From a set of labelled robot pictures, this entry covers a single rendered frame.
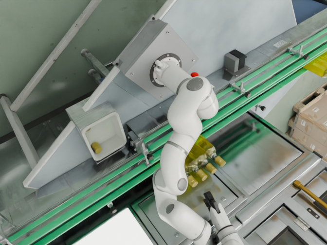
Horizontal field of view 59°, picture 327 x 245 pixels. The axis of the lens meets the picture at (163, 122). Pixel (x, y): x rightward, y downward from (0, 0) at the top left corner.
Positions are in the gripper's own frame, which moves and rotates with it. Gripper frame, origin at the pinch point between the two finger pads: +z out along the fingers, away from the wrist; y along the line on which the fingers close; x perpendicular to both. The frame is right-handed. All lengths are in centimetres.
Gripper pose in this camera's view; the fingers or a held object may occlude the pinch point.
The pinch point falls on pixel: (208, 199)
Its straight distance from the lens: 133.0
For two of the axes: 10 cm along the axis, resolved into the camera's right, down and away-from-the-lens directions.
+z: -3.5, -6.7, 6.6
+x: -9.3, 3.2, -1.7
